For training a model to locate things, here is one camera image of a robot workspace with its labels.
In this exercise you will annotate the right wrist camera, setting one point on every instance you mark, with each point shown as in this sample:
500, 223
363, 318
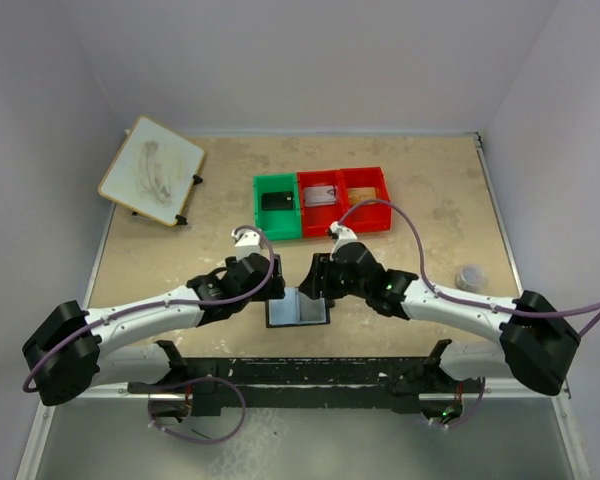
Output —
340, 235

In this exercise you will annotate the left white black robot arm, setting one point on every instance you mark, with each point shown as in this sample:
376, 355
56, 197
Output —
74, 348

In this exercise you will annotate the orange card in red bin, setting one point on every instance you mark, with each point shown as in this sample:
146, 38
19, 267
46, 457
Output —
358, 195

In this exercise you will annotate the small round grey object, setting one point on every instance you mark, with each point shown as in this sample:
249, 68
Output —
470, 278

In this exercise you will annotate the right red plastic bin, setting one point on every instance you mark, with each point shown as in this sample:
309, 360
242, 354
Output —
373, 217

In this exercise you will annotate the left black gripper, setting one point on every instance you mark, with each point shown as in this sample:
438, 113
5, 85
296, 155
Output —
274, 288

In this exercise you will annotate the silver card in red bin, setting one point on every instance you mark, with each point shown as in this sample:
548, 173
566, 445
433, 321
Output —
317, 196

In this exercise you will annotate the small whiteboard with wooden frame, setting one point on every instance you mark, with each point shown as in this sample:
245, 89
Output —
153, 173

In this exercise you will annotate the red plastic bin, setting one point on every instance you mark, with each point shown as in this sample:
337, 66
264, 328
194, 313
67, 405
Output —
316, 220
373, 217

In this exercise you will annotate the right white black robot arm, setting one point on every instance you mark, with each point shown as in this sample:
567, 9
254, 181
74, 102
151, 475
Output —
524, 338

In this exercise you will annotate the aluminium frame rail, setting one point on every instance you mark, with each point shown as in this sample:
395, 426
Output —
494, 387

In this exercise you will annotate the black card holder wallet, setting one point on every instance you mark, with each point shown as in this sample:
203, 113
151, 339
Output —
296, 309

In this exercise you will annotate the middle red plastic bin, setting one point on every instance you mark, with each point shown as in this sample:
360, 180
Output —
316, 220

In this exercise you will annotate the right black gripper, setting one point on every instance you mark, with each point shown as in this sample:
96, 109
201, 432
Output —
314, 283

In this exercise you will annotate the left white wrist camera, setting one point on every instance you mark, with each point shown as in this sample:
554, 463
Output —
247, 241

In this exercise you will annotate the green plastic bin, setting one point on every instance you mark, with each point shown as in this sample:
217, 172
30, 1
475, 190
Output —
277, 225

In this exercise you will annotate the black card in green bin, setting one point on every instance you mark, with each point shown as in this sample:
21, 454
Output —
277, 201

